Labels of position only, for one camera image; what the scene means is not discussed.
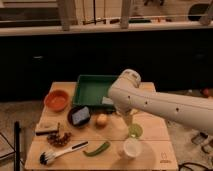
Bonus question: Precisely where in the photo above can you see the green round lid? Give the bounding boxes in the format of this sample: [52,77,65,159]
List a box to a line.
[128,123,143,138]

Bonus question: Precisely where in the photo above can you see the wooden block with black handle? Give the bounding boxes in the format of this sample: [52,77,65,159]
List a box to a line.
[35,122,60,135]

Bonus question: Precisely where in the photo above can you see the green plastic tray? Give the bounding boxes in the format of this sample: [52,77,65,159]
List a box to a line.
[72,75,118,109]

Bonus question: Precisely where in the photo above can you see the green chili pepper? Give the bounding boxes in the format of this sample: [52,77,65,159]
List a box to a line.
[83,141,111,157]

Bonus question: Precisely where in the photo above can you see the spice jars rack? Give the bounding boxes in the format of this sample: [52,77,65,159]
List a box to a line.
[191,132,213,154]

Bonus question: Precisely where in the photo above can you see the orange bowl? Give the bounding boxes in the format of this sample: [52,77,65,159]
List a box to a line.
[44,90,69,112]

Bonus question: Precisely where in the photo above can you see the black stand left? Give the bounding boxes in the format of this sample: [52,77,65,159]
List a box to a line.
[14,121,20,171]

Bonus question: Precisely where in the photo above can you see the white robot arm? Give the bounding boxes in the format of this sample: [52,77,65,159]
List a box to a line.
[108,69,213,135]

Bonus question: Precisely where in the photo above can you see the blue sponge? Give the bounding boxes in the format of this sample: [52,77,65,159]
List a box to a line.
[72,107,90,126]

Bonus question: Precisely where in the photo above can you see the white paper cup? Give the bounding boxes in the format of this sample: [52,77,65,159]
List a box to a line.
[120,138,142,159]

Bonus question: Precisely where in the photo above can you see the white dish brush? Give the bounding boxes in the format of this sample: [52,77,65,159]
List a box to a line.
[39,141,89,165]

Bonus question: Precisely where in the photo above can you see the grey cloth in tray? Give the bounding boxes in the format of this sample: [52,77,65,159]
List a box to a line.
[102,97,114,105]

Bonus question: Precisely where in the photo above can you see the dark bowl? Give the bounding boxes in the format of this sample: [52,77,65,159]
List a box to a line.
[67,106,91,128]

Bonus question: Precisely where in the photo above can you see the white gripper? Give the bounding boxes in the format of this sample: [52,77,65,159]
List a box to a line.
[121,113,135,126]

